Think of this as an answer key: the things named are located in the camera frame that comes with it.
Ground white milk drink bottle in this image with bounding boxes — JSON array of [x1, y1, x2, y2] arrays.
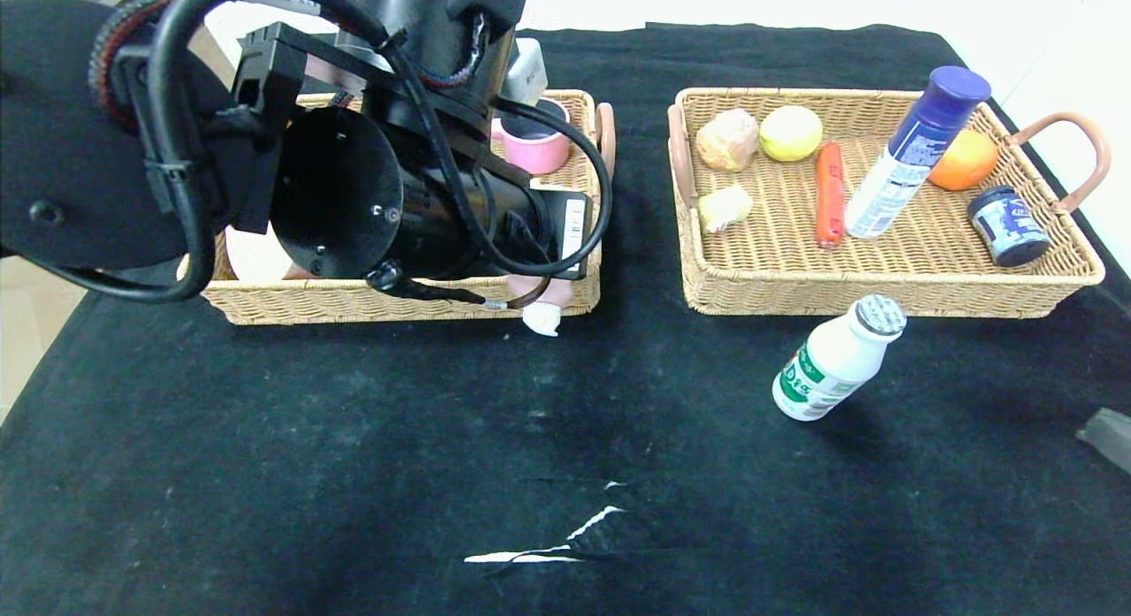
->
[[771, 293, 908, 422]]

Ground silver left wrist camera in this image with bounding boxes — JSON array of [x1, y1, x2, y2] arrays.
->
[[504, 37, 549, 106]]

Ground orange fruit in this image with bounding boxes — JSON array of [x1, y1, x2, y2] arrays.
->
[[928, 128, 1000, 193]]

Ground pink bowl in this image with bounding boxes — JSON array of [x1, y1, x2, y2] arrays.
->
[[224, 225, 297, 285]]

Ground braided left arm cable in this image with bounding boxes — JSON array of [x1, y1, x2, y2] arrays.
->
[[88, 0, 178, 124]]

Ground orange sausage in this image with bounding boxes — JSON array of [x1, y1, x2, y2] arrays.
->
[[815, 141, 846, 248]]

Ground black table cloth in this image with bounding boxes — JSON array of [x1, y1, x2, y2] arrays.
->
[[0, 22, 1131, 616]]

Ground yellow cake slice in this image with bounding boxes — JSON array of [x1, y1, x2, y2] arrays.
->
[[696, 185, 755, 235]]

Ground black left camera cable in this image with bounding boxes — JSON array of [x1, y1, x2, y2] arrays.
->
[[53, 0, 615, 304]]

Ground short white scrap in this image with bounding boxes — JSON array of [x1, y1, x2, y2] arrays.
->
[[565, 506, 626, 542]]

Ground pinkish brown bread toy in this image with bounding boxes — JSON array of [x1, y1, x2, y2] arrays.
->
[[695, 109, 761, 173]]

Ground dark blue jar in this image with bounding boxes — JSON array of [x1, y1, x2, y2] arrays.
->
[[966, 186, 1051, 269]]

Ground blue capped spray can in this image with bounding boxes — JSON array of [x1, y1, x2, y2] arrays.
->
[[844, 65, 994, 240]]

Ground pink toy saucepan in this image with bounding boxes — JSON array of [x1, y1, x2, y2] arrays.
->
[[490, 98, 571, 176]]

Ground wicker basket with utensils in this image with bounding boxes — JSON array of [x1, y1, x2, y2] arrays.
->
[[181, 88, 617, 325]]

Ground long white scrap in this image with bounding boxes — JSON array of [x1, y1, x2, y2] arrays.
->
[[464, 545, 602, 567]]

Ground yellow lemon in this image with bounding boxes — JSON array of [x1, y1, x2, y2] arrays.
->
[[760, 104, 825, 164]]

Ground pink lotion tube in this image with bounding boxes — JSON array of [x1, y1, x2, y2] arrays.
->
[[508, 276, 575, 338]]

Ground wicker basket with food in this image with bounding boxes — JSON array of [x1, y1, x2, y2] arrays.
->
[[667, 87, 1112, 320]]

